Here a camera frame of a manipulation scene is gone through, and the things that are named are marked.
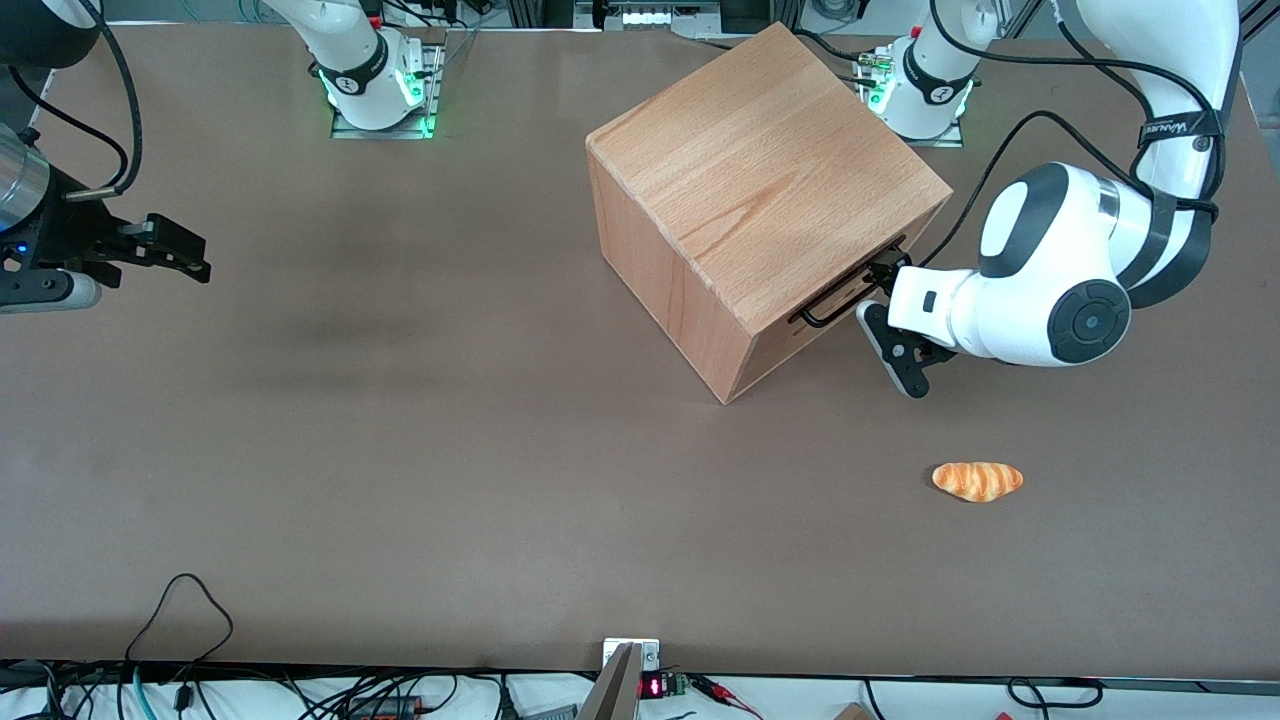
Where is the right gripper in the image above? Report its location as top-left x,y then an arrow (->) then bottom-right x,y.
0,165 -> 212,290

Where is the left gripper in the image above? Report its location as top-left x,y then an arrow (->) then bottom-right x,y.
868,252 -> 977,351

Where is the wooden drawer with black handle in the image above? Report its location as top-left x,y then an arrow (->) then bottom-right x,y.
752,200 -> 951,346

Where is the wooden drawer cabinet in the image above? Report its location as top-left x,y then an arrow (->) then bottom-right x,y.
585,22 -> 954,406

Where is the orange croissant bread toy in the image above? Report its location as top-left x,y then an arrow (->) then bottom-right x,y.
931,461 -> 1025,503

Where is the lit white device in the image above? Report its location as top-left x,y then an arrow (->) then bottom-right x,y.
603,0 -> 723,32

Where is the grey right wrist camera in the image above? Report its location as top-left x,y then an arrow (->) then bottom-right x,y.
0,270 -> 102,314

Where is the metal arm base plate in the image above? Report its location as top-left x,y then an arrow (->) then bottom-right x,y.
855,50 -> 967,149
330,28 -> 447,140

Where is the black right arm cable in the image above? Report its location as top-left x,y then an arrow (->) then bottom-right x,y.
8,0 -> 144,197

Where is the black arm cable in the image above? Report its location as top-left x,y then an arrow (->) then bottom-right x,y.
8,0 -> 144,197
915,0 -> 1223,271

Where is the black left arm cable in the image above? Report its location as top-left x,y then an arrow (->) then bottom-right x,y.
915,0 -> 1223,271

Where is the black looped thin cable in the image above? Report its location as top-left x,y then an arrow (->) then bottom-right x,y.
124,572 -> 235,667

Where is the small metal bracket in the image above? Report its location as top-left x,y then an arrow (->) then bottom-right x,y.
603,638 -> 662,672

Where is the black cable loop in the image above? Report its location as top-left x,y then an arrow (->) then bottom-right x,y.
1007,677 -> 1105,712

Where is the grey camera stand bar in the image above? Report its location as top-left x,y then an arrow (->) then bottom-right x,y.
577,643 -> 644,720

